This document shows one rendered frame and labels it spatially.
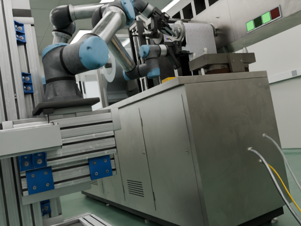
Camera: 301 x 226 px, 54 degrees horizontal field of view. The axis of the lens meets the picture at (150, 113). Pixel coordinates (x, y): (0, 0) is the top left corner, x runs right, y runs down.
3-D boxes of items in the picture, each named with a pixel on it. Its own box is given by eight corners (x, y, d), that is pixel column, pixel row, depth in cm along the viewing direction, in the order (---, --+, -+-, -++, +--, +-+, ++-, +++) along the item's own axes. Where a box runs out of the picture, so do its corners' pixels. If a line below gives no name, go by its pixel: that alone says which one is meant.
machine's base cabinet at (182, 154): (77, 197, 362) (66, 128, 367) (124, 184, 393) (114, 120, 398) (213, 258, 143) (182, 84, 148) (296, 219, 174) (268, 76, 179)
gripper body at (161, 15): (171, 17, 185) (156, 4, 181) (165, 27, 182) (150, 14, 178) (165, 22, 192) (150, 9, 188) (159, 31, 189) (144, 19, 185)
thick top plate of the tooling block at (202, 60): (190, 71, 179) (188, 61, 179) (237, 68, 198) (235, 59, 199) (207, 64, 165) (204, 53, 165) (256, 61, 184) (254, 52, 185)
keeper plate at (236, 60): (230, 73, 173) (227, 54, 173) (242, 72, 178) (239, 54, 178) (233, 71, 170) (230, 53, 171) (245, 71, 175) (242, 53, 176)
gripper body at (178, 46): (182, 40, 179) (165, 40, 173) (184, 54, 179) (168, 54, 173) (175, 44, 186) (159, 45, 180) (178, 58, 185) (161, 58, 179)
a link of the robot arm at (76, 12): (42, 1, 160) (132, -9, 161) (49, 10, 171) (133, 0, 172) (45, 22, 159) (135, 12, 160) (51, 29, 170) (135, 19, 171)
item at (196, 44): (190, 64, 185) (185, 36, 186) (218, 63, 196) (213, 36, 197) (190, 64, 184) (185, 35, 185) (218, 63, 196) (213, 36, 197)
